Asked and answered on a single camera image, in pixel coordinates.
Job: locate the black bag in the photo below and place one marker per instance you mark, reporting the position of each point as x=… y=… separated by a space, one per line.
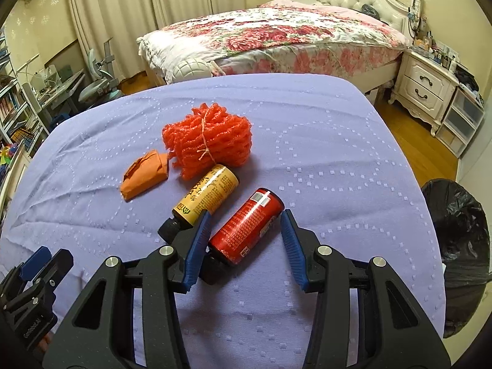
x=467 y=80

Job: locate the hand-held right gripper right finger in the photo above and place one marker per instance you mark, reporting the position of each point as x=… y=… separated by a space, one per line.
x=292 y=250

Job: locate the white nightstand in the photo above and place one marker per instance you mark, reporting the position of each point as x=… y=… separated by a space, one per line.
x=419 y=80

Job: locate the bookshelf with books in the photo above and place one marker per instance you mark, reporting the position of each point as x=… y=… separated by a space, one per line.
x=15 y=115

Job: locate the floral quilt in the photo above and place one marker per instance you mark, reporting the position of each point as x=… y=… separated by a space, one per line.
x=269 y=34

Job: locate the yellow label dark bottle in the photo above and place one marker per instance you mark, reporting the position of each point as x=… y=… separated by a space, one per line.
x=207 y=196

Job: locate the group of small bottles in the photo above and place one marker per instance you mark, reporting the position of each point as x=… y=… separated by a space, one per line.
x=434 y=52

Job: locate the red label dark bottle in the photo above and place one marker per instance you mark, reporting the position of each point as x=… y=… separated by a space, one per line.
x=246 y=226

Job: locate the plastic drawer unit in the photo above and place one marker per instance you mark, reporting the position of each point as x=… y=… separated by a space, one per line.
x=461 y=123

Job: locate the beige curtain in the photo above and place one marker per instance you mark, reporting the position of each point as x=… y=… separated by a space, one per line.
x=123 y=19

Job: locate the grey study desk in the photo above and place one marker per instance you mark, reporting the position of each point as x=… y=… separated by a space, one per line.
x=57 y=88

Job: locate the dark clothing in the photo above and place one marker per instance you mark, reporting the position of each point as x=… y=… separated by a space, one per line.
x=369 y=9

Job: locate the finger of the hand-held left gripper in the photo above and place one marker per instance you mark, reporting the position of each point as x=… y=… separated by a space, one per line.
x=36 y=263
x=57 y=269

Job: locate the red foam fruit net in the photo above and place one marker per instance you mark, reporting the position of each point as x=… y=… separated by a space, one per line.
x=215 y=138

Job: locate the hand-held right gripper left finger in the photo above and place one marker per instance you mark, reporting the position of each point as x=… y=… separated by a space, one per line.
x=196 y=253

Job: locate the purple quilted cloth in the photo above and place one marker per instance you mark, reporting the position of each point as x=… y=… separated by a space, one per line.
x=326 y=153

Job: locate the black trash bag bin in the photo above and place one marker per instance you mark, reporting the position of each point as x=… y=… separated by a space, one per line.
x=461 y=238

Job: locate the grey desk chair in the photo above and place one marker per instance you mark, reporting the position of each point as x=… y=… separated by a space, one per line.
x=98 y=86

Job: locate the orange paper packet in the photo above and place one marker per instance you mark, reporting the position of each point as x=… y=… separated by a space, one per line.
x=144 y=176

